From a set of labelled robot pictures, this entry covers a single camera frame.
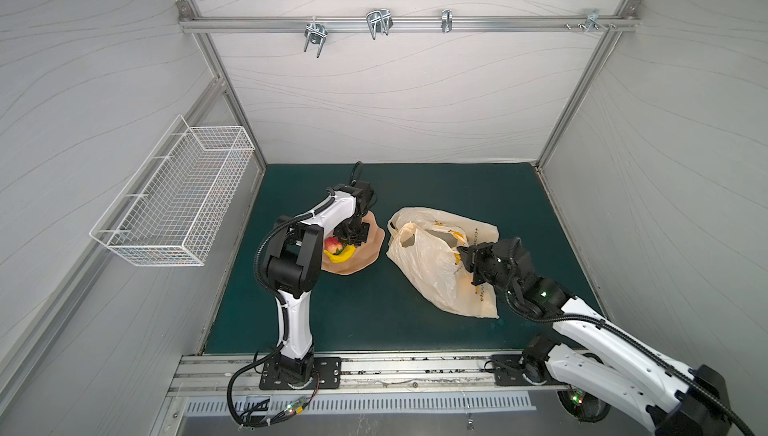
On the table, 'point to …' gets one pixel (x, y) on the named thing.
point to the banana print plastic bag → (424, 244)
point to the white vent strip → (468, 402)
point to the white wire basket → (174, 208)
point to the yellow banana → (346, 254)
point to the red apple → (332, 245)
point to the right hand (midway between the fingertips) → (459, 236)
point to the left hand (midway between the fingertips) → (356, 238)
